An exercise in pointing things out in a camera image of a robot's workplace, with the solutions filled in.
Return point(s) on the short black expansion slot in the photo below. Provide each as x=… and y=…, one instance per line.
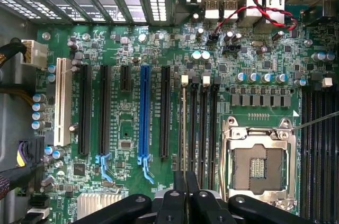
x=125, y=78

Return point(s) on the black expansion slot blue latch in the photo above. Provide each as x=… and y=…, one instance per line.
x=105, y=112

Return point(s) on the silver stacked USB port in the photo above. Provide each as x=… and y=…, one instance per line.
x=253, y=13

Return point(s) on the CPU socket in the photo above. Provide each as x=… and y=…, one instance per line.
x=243, y=171

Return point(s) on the green Dell motherboard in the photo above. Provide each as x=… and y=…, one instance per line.
x=159, y=181

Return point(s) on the long black expansion slot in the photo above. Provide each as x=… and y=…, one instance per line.
x=84, y=112
x=165, y=112

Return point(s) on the white expansion slot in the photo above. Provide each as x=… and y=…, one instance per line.
x=63, y=102

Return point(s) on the silver finned heatsink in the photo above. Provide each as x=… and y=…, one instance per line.
x=92, y=202

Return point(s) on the silver network port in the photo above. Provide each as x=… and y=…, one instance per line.
x=275, y=9

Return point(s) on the grey metal PC case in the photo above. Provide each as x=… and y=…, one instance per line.
x=18, y=25

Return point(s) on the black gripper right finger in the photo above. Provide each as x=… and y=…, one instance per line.
x=206, y=208

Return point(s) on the white power connector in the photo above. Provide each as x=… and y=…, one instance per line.
x=34, y=54

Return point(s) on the silver metal socket cover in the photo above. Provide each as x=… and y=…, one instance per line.
x=238, y=139

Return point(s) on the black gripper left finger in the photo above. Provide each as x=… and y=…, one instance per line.
x=172, y=208

